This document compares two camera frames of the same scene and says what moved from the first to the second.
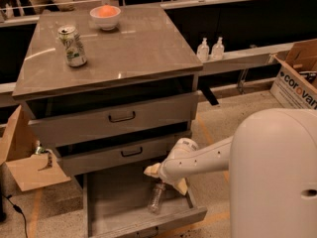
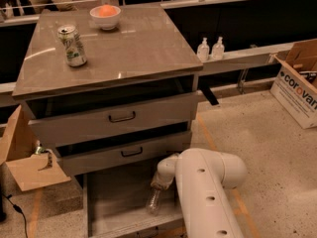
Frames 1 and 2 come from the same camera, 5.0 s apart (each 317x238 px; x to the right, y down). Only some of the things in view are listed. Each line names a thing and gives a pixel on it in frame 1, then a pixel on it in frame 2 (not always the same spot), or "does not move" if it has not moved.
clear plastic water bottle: [157, 197] does not move
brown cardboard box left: [30, 172] does not move
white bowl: [105, 23] does not move
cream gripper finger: [154, 170] -> [157, 182]
